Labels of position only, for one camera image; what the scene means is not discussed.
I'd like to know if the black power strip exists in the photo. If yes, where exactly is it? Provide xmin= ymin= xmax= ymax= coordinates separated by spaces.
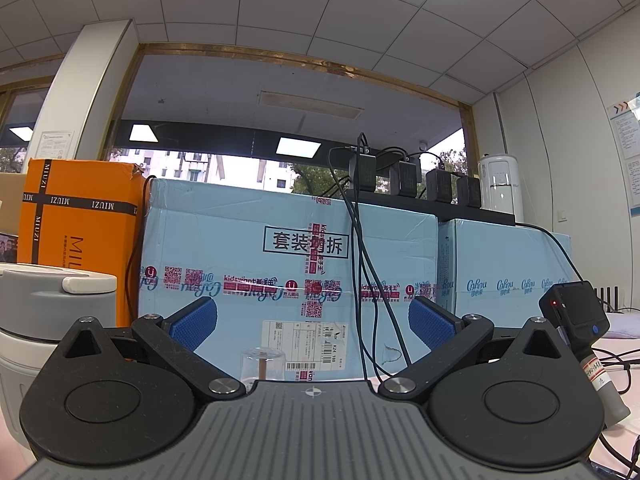
xmin=342 ymin=188 xmax=517 ymax=226

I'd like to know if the small light blue cardboard box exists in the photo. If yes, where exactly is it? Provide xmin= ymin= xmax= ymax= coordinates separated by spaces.
xmin=437 ymin=218 xmax=585 ymax=330

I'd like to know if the white cloth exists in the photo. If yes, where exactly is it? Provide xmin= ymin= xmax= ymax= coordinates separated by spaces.
xmin=602 ymin=309 xmax=640 ymax=339

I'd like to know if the black usb cable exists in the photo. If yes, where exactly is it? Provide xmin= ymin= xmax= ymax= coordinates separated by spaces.
xmin=126 ymin=175 xmax=152 ymax=313

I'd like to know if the black power adapter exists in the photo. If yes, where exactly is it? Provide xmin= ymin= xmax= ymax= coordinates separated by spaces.
xmin=389 ymin=160 xmax=422 ymax=199
xmin=455 ymin=175 xmax=483 ymax=210
xmin=426 ymin=168 xmax=454 ymax=204
xmin=348 ymin=152 xmax=379 ymax=192

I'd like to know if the black power strip cable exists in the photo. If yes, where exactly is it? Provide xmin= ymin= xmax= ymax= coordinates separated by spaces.
xmin=514 ymin=221 xmax=587 ymax=283

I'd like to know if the black table cable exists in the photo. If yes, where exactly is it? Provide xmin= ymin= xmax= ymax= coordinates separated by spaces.
xmin=595 ymin=346 xmax=640 ymax=479

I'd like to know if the wall poster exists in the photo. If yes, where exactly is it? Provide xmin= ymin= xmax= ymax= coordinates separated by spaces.
xmin=607 ymin=92 xmax=640 ymax=222

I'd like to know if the orange cardboard box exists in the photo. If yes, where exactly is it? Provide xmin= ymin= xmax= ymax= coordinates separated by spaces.
xmin=17 ymin=158 xmax=149 ymax=328

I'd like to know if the white wall notice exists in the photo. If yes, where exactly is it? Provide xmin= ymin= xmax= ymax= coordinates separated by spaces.
xmin=37 ymin=130 xmax=75 ymax=161

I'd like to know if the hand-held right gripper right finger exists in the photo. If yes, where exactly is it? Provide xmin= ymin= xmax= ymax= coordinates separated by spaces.
xmin=378 ymin=296 xmax=583 ymax=402

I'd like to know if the black router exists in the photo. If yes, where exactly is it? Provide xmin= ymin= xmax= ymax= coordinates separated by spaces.
xmin=592 ymin=285 xmax=621 ymax=314

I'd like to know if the grey container with white lid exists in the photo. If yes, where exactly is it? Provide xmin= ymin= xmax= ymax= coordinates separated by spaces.
xmin=0 ymin=262 xmax=137 ymax=463

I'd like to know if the brown cardboard box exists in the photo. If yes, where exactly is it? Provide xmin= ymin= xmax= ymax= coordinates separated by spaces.
xmin=0 ymin=172 xmax=29 ymax=237

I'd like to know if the black device with red light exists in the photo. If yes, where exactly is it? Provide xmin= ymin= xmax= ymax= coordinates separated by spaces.
xmin=538 ymin=281 xmax=632 ymax=429

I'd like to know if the clear glass cup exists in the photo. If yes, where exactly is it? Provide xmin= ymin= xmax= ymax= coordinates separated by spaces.
xmin=240 ymin=347 xmax=287 ymax=387

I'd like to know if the black adapter cable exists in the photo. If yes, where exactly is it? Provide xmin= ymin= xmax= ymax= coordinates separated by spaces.
xmin=345 ymin=146 xmax=417 ymax=378
xmin=327 ymin=132 xmax=373 ymax=381

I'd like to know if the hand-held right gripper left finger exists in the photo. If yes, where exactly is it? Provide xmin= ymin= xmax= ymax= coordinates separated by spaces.
xmin=47 ymin=296 xmax=247 ymax=402

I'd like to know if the white cylindrical appliance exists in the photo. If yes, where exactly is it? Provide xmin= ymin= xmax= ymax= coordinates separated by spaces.
xmin=477 ymin=153 xmax=525 ymax=219

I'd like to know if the large light blue cardboard box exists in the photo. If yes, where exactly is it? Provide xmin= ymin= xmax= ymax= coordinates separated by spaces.
xmin=136 ymin=176 xmax=442 ymax=382

